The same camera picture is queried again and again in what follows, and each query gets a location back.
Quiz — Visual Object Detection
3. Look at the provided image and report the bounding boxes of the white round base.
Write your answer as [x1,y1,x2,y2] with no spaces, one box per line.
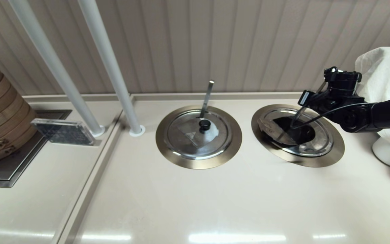
[372,137,390,169]

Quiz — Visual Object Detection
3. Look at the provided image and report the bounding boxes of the white pole base flange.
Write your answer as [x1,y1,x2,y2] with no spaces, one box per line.
[129,125,146,138]
[91,125,106,138]

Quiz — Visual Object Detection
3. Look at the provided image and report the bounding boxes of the steel ladle handle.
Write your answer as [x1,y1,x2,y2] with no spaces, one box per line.
[290,81,327,129]
[199,80,215,120]

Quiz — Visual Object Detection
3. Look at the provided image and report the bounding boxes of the clear acrylic sign holder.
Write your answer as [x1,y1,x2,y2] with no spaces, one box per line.
[31,118,102,147]

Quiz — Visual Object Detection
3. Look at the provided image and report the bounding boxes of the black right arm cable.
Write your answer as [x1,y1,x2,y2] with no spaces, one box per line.
[290,68,390,129]

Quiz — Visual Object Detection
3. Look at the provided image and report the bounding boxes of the bamboo steamer stack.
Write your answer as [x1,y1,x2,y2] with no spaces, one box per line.
[0,60,38,167]

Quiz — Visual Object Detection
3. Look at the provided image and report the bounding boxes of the steel hinged lid black knob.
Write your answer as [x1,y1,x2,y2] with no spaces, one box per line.
[258,108,333,158]
[164,110,232,160]

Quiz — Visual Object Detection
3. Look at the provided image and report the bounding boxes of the white metal pole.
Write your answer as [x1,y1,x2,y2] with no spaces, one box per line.
[78,0,142,133]
[8,0,104,134]

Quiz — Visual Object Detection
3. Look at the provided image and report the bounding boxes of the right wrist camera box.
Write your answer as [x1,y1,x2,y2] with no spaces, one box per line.
[298,89,318,106]

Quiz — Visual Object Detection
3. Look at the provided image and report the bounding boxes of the dark soup pot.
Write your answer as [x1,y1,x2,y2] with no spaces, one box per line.
[272,116,316,145]

